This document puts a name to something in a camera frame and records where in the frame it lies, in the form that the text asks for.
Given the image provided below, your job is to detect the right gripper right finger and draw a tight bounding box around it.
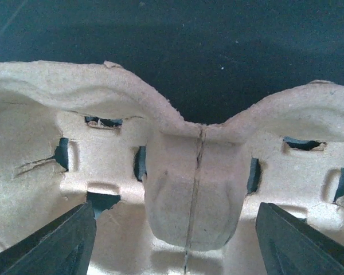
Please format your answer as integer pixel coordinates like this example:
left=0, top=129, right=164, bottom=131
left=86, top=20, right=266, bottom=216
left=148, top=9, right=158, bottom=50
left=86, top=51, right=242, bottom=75
left=255, top=202, right=344, bottom=275

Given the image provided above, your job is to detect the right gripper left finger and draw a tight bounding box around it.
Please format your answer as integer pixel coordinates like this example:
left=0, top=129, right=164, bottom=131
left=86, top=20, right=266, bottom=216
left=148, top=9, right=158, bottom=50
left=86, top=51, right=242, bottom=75
left=0, top=202, right=96, bottom=274

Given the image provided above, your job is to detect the cardboard cup carrier tray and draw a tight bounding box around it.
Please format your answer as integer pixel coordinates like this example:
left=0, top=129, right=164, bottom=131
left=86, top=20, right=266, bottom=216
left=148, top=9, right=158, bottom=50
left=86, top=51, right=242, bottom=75
left=0, top=61, right=344, bottom=274

